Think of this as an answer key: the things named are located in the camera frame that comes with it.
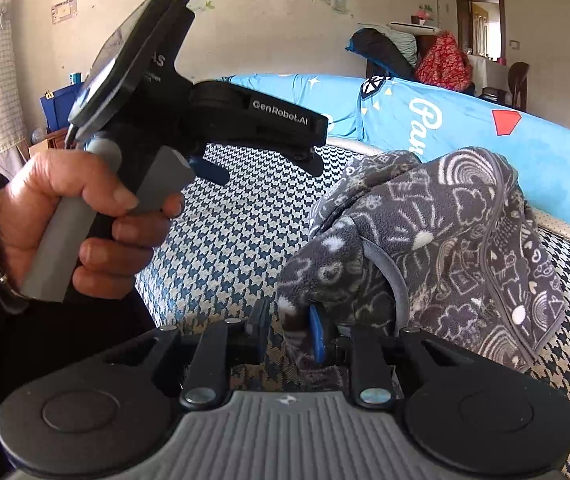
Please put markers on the pale striped bedding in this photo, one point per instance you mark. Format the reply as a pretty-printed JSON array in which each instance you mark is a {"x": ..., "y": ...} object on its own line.
[{"x": 407, "y": 40}]

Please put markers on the person's dark clothing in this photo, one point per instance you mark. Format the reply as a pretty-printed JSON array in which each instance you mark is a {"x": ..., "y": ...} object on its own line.
[{"x": 65, "y": 320}]

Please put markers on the red floral cloth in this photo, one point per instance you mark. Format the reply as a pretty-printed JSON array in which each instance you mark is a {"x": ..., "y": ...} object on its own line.
[{"x": 445, "y": 65}]

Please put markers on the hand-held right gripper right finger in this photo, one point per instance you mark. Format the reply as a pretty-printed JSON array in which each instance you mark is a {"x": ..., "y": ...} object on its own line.
[{"x": 319, "y": 335}]

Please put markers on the houndstooth sofa seat cover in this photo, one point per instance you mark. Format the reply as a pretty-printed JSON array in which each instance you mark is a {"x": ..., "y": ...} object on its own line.
[{"x": 225, "y": 240}]

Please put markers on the blue storage box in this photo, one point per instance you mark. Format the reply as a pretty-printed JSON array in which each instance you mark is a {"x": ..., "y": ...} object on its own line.
[{"x": 60, "y": 105}]

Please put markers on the brown wooden chair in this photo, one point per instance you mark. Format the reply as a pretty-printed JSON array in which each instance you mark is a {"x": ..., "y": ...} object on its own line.
[{"x": 517, "y": 85}]

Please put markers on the small wall sign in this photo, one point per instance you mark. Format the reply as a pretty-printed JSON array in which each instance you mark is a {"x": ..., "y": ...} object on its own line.
[{"x": 64, "y": 11}]

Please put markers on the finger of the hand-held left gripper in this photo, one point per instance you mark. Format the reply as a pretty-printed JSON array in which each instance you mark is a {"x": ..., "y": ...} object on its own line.
[
  {"x": 305, "y": 160},
  {"x": 210, "y": 172}
]

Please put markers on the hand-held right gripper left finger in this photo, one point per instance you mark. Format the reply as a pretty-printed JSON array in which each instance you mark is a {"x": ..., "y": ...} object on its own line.
[{"x": 260, "y": 332}]

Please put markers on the grey patterned fleece garment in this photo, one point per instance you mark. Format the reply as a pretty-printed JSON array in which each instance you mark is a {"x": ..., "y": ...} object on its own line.
[{"x": 440, "y": 240}]

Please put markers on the person's left hand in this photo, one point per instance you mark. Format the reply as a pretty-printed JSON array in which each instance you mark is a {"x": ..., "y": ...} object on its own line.
[{"x": 40, "y": 185}]

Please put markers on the blue printed sofa blanket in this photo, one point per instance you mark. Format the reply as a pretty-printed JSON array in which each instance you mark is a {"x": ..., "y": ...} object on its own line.
[{"x": 465, "y": 110}]

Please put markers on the brown wooden door frame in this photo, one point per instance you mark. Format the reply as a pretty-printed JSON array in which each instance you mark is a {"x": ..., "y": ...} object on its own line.
[{"x": 480, "y": 25}]

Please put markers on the white tablecloth table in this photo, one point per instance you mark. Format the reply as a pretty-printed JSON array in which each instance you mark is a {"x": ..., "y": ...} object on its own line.
[{"x": 490, "y": 72}]

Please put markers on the small pink flower vase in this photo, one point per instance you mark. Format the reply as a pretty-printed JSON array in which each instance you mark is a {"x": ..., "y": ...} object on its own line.
[{"x": 425, "y": 12}]

